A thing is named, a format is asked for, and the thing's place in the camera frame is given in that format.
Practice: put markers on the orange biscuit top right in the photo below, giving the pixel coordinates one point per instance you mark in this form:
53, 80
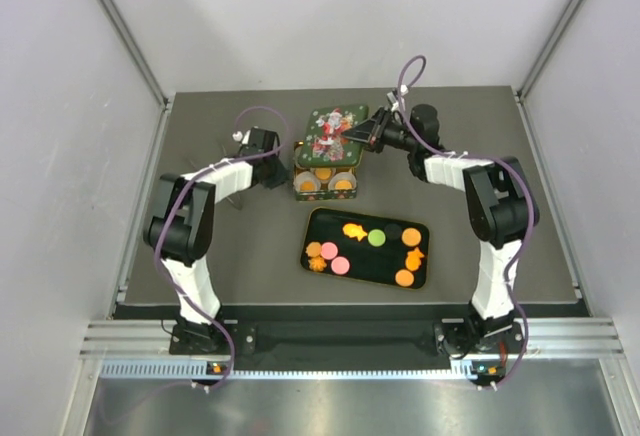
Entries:
411, 237

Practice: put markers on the orange biscuit left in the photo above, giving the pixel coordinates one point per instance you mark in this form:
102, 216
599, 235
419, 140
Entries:
313, 249

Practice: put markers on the gold tin lid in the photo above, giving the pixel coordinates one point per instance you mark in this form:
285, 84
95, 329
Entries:
324, 143

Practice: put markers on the orange fish cookie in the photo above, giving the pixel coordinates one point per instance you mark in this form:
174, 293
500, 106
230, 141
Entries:
414, 259
354, 231

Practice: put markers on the black gold-rimmed tray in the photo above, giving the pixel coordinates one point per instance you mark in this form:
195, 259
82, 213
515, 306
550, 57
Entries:
377, 265

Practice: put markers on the pink sandwich cookie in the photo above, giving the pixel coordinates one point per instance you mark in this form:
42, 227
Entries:
329, 251
340, 265

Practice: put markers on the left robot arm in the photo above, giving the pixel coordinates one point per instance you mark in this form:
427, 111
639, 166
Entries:
180, 232

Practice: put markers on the right aluminium frame post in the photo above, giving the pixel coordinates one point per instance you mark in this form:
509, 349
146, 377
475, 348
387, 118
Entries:
567, 15

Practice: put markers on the orange biscuit bottom right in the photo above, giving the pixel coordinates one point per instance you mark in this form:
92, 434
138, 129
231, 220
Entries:
404, 278

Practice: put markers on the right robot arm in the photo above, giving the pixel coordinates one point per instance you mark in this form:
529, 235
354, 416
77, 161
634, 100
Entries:
501, 209

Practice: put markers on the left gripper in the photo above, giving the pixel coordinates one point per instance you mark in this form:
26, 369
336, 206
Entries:
278, 178

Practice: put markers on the green christmas cookie tin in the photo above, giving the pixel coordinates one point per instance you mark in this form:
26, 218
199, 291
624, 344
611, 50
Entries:
324, 194

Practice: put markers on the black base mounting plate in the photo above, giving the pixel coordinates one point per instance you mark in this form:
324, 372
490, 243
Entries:
322, 333

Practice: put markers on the left aluminium frame post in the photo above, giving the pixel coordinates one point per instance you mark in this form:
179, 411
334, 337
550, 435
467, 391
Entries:
133, 50

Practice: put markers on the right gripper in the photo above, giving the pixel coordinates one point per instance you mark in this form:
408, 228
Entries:
369, 131

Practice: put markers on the aluminium frame post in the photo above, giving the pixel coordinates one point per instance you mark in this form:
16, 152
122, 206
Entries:
133, 50
567, 15

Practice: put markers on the orange swirl cookie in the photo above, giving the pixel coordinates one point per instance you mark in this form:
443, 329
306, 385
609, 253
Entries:
343, 185
317, 264

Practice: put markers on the orange biscuit stack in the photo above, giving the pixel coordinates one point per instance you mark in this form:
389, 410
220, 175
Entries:
307, 186

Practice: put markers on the orange round biscuit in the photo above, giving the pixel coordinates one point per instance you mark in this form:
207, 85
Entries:
323, 173

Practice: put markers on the metal serving tongs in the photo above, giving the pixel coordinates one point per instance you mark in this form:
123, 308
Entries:
195, 165

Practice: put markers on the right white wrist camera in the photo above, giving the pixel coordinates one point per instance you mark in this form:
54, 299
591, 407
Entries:
395, 97

